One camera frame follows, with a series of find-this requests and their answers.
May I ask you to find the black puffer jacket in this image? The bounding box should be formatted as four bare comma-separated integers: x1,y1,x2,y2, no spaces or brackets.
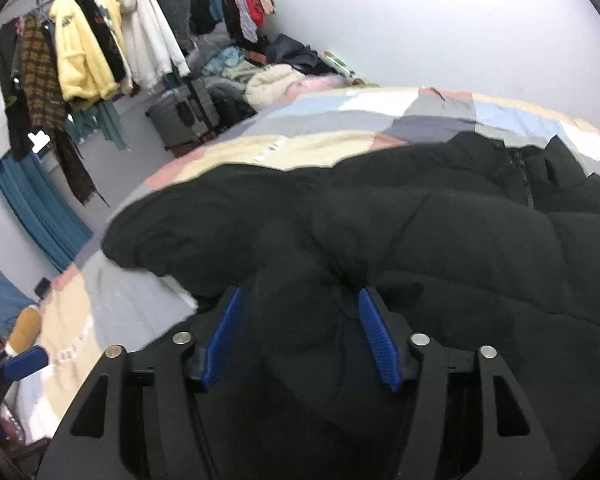
102,132,600,479

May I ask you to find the pile of mixed clothes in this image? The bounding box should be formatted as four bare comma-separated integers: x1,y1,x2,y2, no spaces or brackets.
185,22,370,124

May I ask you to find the teal hanger with small clothes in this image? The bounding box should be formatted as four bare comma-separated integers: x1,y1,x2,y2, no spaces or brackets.
221,0,276,48

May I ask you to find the checkered patchwork bed quilt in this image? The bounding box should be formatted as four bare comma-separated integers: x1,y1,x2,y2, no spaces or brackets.
7,88,600,443

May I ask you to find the blue curtain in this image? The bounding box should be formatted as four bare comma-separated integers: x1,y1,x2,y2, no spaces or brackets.
0,154,92,336

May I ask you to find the dark grey suitcase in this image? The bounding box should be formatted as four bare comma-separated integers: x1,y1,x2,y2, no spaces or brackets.
145,78,220,150

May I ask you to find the yellow fleece jacket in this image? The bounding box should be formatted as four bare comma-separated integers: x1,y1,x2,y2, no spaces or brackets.
48,0,119,110

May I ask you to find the black striped garment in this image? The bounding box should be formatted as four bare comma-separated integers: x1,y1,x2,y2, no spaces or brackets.
76,0,126,84

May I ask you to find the white hooded jacket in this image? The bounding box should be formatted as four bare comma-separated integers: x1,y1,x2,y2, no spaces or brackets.
119,0,190,93

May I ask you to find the cream fluffy garment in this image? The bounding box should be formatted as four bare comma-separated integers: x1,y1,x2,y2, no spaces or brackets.
244,64,304,112

